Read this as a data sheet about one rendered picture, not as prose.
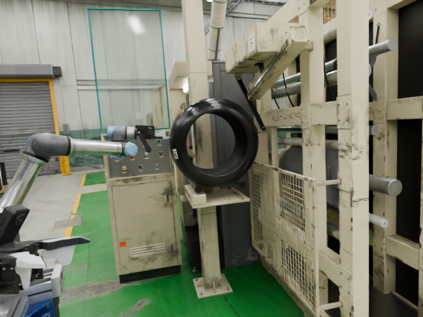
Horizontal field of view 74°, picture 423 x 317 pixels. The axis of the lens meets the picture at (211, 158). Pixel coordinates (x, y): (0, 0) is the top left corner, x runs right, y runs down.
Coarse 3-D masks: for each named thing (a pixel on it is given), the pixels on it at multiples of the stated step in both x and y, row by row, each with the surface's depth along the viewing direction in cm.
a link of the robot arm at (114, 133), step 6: (108, 126) 165; (114, 126) 165; (120, 126) 166; (108, 132) 163; (114, 132) 164; (120, 132) 164; (126, 132) 165; (114, 138) 164; (120, 138) 165; (126, 138) 167
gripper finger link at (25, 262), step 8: (16, 256) 50; (24, 256) 50; (32, 256) 50; (16, 264) 49; (24, 264) 48; (32, 264) 48; (40, 264) 48; (16, 272) 51; (24, 272) 49; (24, 280) 49; (24, 288) 49
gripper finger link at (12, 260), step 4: (12, 252) 53; (16, 252) 54; (0, 256) 51; (4, 256) 50; (8, 256) 50; (12, 256) 50; (0, 260) 50; (4, 260) 50; (8, 260) 49; (12, 260) 49; (0, 264) 50; (12, 264) 50
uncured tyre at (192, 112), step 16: (192, 112) 165; (208, 112) 166; (224, 112) 195; (240, 112) 171; (176, 128) 166; (240, 128) 198; (176, 144) 166; (240, 144) 200; (256, 144) 176; (176, 160) 169; (240, 160) 198; (192, 176) 170; (208, 176) 170; (224, 176) 172; (240, 176) 178
